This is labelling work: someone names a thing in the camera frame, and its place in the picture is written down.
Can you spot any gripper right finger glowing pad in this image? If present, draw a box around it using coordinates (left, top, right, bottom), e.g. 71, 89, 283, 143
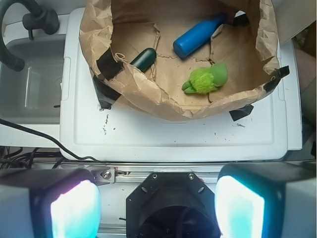
214, 162, 317, 238

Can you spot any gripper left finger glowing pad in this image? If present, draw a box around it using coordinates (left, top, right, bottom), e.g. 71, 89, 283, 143
0, 169, 101, 238

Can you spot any green plush animal toy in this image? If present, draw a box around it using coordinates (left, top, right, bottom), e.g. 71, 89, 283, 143
182, 63, 229, 94

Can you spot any black tape piece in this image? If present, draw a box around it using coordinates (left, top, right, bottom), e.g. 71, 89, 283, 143
229, 104, 254, 121
93, 76, 121, 110
263, 65, 290, 94
97, 48, 124, 81

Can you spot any grey toy sink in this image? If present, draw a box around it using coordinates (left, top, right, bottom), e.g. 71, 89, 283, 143
0, 35, 65, 124

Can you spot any brown paper bag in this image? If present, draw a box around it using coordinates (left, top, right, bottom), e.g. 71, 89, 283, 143
79, 0, 279, 121

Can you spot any dark green capsule toy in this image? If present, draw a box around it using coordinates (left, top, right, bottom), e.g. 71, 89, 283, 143
130, 48, 157, 72

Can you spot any blue plastic bottle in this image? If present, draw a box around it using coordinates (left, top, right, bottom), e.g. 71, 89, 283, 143
173, 13, 227, 58

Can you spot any black faucet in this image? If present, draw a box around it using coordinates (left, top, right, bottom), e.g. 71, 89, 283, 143
0, 0, 59, 72

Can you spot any aluminium rail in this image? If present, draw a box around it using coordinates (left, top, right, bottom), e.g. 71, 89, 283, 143
85, 163, 224, 184

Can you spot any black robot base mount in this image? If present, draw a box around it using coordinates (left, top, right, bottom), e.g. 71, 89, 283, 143
126, 172, 221, 238

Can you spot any black cable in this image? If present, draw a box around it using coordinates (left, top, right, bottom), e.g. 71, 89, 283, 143
0, 118, 105, 163

